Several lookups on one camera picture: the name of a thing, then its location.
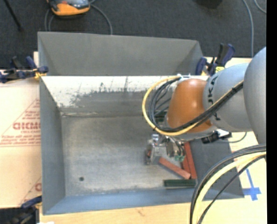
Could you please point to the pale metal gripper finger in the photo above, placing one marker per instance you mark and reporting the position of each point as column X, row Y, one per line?
column 154, row 139
column 148, row 160

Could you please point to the red-brown flat block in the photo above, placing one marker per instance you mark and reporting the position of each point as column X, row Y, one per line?
column 175, row 169
column 191, row 162

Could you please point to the dark green flat block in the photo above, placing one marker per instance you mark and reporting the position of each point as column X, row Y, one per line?
column 179, row 183

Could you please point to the grey metal bin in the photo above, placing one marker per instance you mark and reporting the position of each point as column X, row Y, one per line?
column 105, row 148

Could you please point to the brown cardboard board, red print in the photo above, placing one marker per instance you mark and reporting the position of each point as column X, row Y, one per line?
column 16, row 111

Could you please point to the black cylinder on white bracket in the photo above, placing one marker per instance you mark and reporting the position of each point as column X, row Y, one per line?
column 210, row 137

